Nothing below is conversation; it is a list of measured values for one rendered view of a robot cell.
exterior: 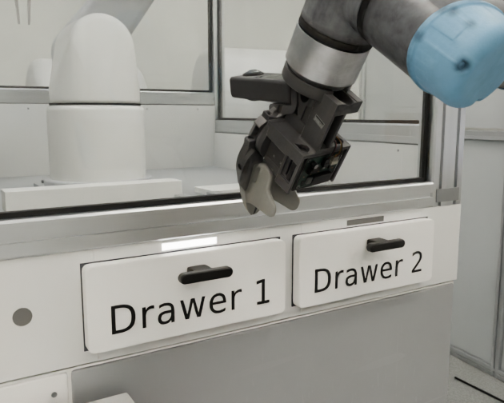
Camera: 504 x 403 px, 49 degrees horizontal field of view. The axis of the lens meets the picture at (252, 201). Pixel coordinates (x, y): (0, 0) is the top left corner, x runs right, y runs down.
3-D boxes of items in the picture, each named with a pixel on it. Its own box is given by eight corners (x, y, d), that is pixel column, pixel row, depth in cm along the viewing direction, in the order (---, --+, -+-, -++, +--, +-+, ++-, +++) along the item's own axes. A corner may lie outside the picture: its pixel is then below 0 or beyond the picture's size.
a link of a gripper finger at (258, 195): (254, 245, 66) (278, 187, 60) (226, 211, 69) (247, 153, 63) (274, 238, 68) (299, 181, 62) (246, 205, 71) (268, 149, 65)
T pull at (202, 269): (234, 277, 73) (234, 266, 73) (181, 285, 69) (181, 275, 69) (221, 270, 76) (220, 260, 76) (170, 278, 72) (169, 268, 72)
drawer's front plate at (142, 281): (285, 312, 83) (286, 239, 81) (89, 355, 68) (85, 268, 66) (278, 309, 84) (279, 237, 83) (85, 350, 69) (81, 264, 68)
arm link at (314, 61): (282, 13, 53) (341, 12, 58) (268, 56, 56) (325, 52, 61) (332, 55, 49) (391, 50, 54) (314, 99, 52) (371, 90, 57)
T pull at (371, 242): (406, 247, 89) (406, 238, 89) (370, 253, 85) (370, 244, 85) (389, 242, 92) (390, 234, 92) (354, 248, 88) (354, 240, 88)
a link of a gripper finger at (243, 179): (234, 193, 64) (256, 132, 59) (227, 185, 65) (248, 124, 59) (266, 185, 67) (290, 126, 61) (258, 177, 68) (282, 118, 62)
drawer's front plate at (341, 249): (431, 280, 99) (434, 218, 97) (298, 309, 84) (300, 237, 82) (424, 277, 100) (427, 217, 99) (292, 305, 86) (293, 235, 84)
